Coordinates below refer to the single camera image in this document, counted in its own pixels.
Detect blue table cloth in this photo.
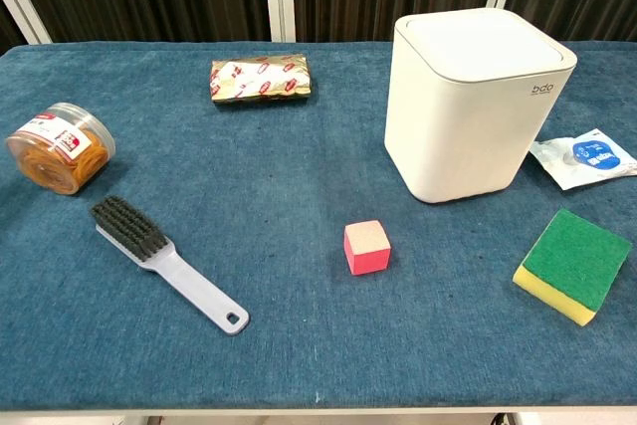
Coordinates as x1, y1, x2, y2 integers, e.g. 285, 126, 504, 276
0, 41, 637, 416

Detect white plastic bin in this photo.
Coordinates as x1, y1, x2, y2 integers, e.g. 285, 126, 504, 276
382, 7, 578, 205

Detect pink foam cube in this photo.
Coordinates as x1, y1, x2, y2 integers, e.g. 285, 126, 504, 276
342, 219, 392, 277

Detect grey handled black-bristle brush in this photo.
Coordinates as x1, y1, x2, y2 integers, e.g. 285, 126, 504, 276
89, 195, 251, 337

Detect clear jar of rubber bands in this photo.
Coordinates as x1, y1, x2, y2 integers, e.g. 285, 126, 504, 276
4, 102, 116, 196

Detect gold foil snack package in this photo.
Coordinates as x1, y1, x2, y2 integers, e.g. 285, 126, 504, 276
206, 52, 316, 106

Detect white sachet with blue disc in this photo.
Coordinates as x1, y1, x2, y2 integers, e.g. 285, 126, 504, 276
528, 126, 637, 192

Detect yellow green sponge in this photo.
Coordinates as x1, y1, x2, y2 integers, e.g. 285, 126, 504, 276
512, 208, 633, 327

